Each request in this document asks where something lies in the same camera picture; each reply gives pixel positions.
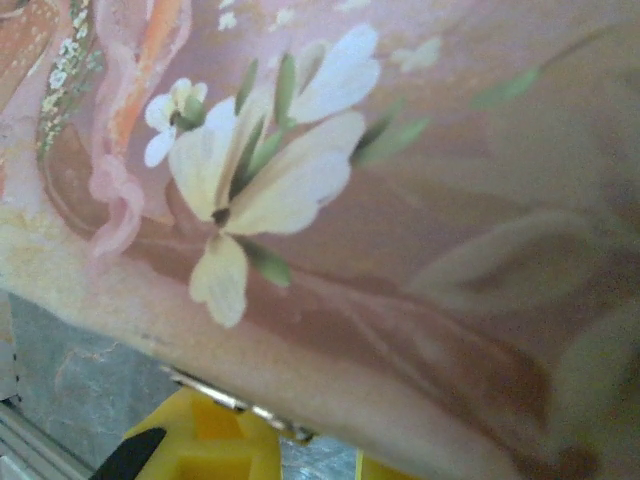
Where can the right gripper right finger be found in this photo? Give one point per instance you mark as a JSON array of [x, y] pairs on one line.
[[375, 470]]

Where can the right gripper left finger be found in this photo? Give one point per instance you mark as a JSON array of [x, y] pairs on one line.
[[210, 450]]

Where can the pink floral decorated box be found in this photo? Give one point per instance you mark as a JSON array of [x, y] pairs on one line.
[[400, 200]]

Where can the aluminium table side rail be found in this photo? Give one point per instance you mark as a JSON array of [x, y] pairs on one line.
[[30, 445]]

